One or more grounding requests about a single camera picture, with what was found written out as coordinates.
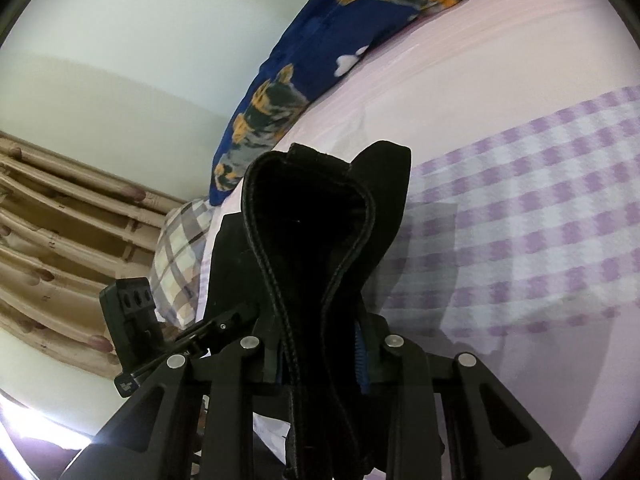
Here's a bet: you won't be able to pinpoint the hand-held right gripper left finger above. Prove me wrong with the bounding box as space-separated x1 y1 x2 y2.
60 305 283 480

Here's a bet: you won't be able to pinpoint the beige patterned curtain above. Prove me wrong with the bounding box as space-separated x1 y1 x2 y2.
0 130 188 382

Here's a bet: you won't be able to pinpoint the plaid pillow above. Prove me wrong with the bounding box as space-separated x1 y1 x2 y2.
149 199 217 329

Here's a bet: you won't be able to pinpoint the lilac and white bed cover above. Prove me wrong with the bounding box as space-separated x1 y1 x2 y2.
367 85 640 357

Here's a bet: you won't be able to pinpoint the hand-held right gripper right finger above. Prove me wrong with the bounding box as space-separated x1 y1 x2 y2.
352 310 583 480

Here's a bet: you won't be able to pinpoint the black pants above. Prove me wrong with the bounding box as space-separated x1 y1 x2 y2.
197 141 413 480

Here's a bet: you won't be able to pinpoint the navy orange floral pillow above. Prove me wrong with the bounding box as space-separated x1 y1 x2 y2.
209 0 526 207

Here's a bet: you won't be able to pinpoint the pink bed sheet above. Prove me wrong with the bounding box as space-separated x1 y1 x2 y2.
200 0 640 480

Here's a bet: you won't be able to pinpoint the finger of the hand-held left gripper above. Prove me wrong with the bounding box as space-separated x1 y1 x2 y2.
165 306 258 361

